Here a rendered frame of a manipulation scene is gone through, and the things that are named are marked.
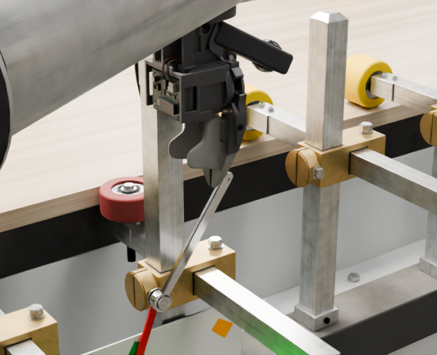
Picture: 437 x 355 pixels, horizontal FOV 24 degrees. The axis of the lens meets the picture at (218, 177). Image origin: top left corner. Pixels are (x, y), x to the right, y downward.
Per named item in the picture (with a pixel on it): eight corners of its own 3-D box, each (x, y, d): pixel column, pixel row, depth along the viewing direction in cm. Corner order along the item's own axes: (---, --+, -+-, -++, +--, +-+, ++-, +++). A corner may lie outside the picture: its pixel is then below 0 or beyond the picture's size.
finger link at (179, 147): (162, 186, 116) (161, 108, 112) (206, 173, 119) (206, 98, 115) (177, 195, 113) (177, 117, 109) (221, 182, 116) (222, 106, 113)
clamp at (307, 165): (387, 170, 139) (389, 136, 137) (311, 194, 132) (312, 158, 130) (356, 156, 144) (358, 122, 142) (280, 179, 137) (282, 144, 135)
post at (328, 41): (332, 341, 147) (349, 12, 127) (313, 349, 145) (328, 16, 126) (316, 330, 149) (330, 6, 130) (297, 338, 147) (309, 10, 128)
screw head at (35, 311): (48, 317, 117) (47, 308, 116) (32, 322, 116) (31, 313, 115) (40, 309, 118) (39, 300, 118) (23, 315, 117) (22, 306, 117)
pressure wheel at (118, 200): (171, 263, 141) (170, 187, 137) (121, 279, 137) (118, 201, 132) (141, 241, 147) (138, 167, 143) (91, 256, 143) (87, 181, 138)
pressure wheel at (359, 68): (384, 51, 165) (351, 83, 163) (399, 86, 170) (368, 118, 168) (359, 42, 170) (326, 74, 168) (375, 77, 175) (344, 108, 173)
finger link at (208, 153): (178, 196, 113) (177, 117, 109) (221, 183, 116) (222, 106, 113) (194, 205, 111) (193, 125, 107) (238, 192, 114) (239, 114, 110)
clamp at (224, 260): (236, 286, 131) (236, 251, 129) (145, 318, 123) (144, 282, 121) (211, 268, 135) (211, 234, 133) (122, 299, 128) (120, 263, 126)
